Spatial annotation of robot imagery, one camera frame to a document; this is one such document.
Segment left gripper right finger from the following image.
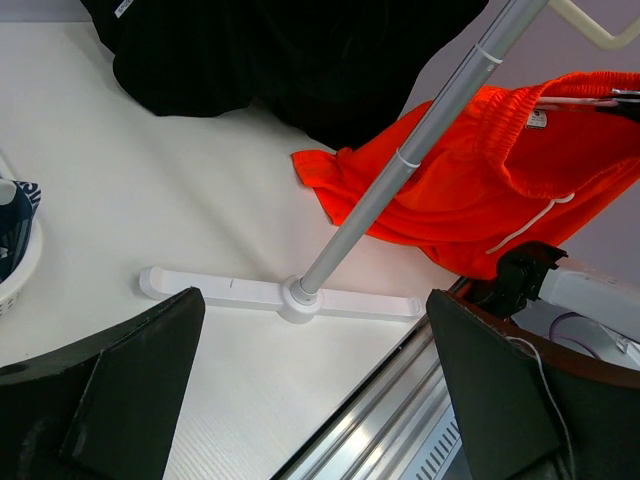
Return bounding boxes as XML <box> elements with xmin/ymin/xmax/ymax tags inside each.
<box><xmin>426</xmin><ymin>290</ymin><xmax>639</xmax><ymax>479</ymax></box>

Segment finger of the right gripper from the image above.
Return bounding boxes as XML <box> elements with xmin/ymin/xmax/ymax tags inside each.
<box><xmin>599</xmin><ymin>89</ymin><xmax>640</xmax><ymax>123</ymax></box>

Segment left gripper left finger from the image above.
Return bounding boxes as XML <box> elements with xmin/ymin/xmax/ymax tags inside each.
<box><xmin>1</xmin><ymin>288</ymin><xmax>205</xmax><ymax>479</ymax></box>

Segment cream hanger of patterned shorts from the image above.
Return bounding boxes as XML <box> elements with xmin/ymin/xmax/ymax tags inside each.
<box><xmin>548</xmin><ymin>0</ymin><xmax>640</xmax><ymax>51</ymax></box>

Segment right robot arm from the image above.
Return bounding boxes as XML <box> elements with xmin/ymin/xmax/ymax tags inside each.
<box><xmin>481</xmin><ymin>133</ymin><xmax>639</xmax><ymax>368</ymax></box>

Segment black shorts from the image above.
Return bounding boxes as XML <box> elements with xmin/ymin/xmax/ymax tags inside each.
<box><xmin>85</xmin><ymin>0</ymin><xmax>485</xmax><ymax>149</ymax></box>

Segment white perforated basket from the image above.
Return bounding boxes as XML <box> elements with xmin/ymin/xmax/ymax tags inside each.
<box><xmin>0</xmin><ymin>154</ymin><xmax>44</xmax><ymax>319</ymax></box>

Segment grey clothes rack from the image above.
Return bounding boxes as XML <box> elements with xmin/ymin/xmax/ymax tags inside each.
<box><xmin>139</xmin><ymin>1</ymin><xmax>547</xmax><ymax>324</ymax></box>

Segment white slotted cable duct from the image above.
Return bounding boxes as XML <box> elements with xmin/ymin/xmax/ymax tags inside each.
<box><xmin>400</xmin><ymin>408</ymin><xmax>462</xmax><ymax>480</ymax></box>

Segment aluminium mounting rail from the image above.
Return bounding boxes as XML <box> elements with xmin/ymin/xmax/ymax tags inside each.
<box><xmin>273</xmin><ymin>319</ymin><xmax>453</xmax><ymax>479</ymax></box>

